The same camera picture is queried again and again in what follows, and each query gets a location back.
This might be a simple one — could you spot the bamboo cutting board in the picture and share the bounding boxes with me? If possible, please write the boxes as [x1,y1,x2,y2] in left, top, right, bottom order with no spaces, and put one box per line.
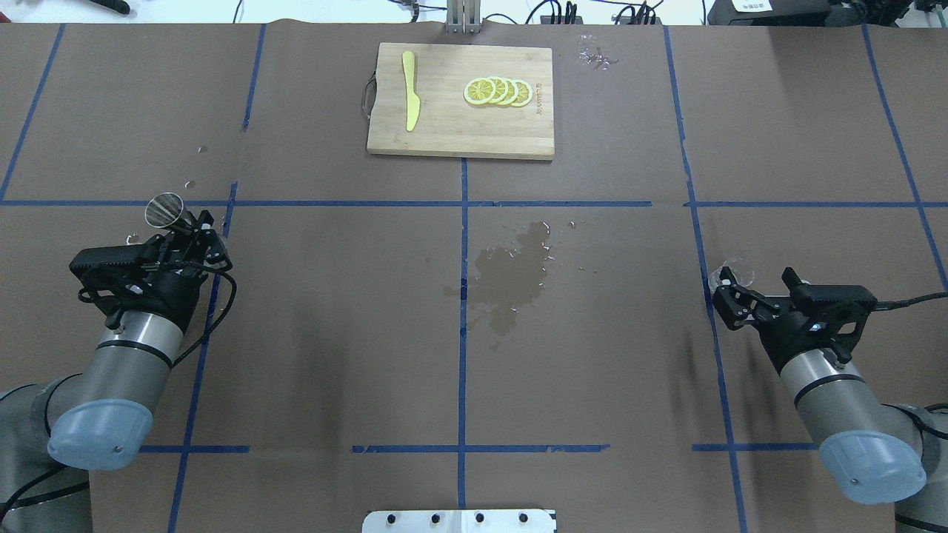
[367,41,555,161]

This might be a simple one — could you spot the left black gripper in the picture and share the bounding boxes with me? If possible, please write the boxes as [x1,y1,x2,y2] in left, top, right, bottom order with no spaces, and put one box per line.
[126,219,233,333]

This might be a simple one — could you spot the aluminium frame post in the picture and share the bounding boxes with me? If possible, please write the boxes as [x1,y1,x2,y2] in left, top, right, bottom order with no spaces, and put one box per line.
[446,0,483,35]

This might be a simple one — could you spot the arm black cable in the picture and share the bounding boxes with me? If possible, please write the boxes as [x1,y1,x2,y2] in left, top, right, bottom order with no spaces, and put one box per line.
[874,292,948,309]
[0,268,238,519]

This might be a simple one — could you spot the clear glass beaker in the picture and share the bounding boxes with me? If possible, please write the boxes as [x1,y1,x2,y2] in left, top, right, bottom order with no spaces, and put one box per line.
[707,258,755,293]

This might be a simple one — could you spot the yellow plastic knife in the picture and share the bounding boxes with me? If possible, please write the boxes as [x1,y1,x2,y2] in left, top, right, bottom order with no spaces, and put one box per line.
[401,50,421,133]

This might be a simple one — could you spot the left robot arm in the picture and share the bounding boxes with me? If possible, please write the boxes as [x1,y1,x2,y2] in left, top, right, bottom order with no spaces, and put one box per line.
[2,212,236,532]

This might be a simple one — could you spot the blue tape grid lines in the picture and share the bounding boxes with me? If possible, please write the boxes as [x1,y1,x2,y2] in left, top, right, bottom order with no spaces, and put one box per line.
[2,20,946,532]

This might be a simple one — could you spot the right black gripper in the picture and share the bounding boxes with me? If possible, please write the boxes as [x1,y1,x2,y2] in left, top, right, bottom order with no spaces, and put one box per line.
[713,266,836,371]

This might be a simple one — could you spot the front lemon slice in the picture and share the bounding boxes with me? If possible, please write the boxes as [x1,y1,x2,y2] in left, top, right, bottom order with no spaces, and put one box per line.
[463,77,497,106]

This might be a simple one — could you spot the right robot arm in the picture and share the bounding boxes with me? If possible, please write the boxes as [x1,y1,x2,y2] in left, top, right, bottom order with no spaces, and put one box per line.
[712,264,947,532]

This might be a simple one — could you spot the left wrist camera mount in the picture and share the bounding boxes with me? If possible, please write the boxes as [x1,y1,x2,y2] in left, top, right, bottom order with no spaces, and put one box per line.
[69,244,159,331]

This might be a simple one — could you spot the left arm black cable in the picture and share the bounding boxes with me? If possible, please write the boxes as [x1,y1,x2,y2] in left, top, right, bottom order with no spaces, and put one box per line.
[0,268,238,519]

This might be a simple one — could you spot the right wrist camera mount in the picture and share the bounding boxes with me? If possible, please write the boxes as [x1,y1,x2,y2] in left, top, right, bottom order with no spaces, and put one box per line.
[781,267,879,366]

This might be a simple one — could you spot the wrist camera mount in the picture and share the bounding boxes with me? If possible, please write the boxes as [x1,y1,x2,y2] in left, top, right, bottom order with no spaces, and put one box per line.
[781,267,879,366]
[69,244,159,331]

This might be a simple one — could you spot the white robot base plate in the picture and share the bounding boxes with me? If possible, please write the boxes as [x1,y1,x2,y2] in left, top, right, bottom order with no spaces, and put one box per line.
[361,509,558,532]

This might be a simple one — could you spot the lemon slice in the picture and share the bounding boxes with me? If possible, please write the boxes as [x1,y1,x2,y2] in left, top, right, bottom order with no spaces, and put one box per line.
[497,78,519,106]
[488,76,512,105]
[463,77,497,106]
[509,80,534,108]

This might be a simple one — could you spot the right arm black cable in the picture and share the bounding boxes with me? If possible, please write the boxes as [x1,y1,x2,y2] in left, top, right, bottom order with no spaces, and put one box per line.
[874,292,948,309]

